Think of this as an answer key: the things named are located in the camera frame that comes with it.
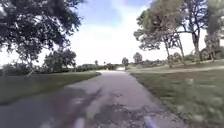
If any grass field beside pines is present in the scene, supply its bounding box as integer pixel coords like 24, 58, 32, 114
126, 59, 224, 128

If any small distant tree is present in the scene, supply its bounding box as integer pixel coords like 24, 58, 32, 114
121, 56, 130, 68

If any large dark broad tree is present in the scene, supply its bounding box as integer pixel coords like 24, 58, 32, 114
0, 0, 84, 77

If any smaller dark tree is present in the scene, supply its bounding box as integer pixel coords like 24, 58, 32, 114
42, 48, 78, 73

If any grey paved path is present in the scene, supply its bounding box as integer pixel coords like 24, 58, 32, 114
0, 69, 188, 128

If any grass field beside shelter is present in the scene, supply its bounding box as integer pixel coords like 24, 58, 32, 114
0, 71, 102, 106

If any group of tall pine trees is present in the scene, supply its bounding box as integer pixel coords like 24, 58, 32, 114
133, 0, 224, 68

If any pale side path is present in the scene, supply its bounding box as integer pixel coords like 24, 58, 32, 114
130, 64, 224, 75

